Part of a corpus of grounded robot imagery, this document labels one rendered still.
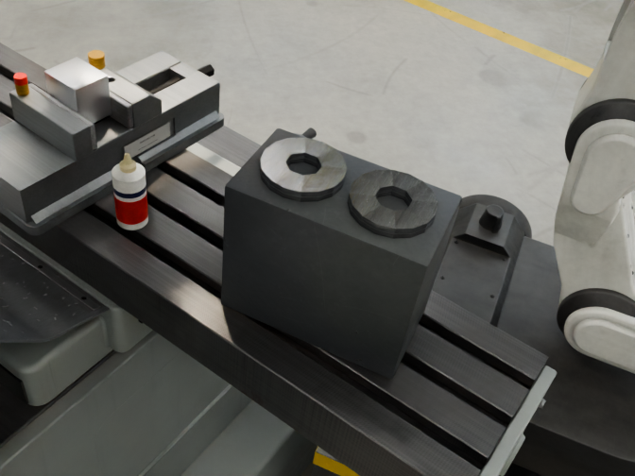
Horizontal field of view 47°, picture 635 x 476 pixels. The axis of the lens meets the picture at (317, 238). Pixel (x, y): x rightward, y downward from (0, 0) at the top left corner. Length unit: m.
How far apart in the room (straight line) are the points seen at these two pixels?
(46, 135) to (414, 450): 0.59
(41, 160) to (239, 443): 0.84
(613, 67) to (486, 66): 2.29
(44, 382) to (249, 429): 0.70
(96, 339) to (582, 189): 0.71
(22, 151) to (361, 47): 2.42
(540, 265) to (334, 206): 0.88
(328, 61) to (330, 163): 2.38
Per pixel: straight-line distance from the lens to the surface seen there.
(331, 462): 1.37
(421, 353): 0.86
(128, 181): 0.90
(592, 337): 1.30
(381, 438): 0.79
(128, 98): 0.99
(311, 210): 0.72
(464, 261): 1.46
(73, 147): 0.95
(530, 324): 1.43
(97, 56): 1.05
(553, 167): 2.84
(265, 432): 1.61
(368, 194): 0.73
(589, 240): 1.22
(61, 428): 1.09
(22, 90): 1.01
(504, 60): 3.41
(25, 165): 0.97
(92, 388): 1.08
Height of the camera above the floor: 1.58
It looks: 44 degrees down
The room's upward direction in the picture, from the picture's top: 9 degrees clockwise
